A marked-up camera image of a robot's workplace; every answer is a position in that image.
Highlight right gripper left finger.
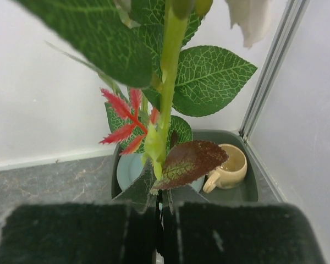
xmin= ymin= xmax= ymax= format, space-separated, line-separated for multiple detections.
xmin=115 ymin=159 xmax=157 ymax=263

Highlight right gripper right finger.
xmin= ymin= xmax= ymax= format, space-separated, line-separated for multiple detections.
xmin=163 ymin=185 xmax=209 ymax=263

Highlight dark green tray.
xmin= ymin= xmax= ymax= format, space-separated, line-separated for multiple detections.
xmin=111 ymin=130 xmax=259 ymax=202

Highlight right aluminium corner post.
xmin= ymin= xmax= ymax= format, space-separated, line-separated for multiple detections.
xmin=239 ymin=0 xmax=309 ymax=142

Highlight beige ceramic mug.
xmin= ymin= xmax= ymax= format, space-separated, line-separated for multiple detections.
xmin=202 ymin=144 xmax=248 ymax=193

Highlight teal ceramic plate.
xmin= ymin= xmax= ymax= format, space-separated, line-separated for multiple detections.
xmin=116 ymin=152 xmax=204 ymax=193

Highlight pink rose stem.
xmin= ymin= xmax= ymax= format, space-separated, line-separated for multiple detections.
xmin=19 ymin=1 xmax=257 ymax=195

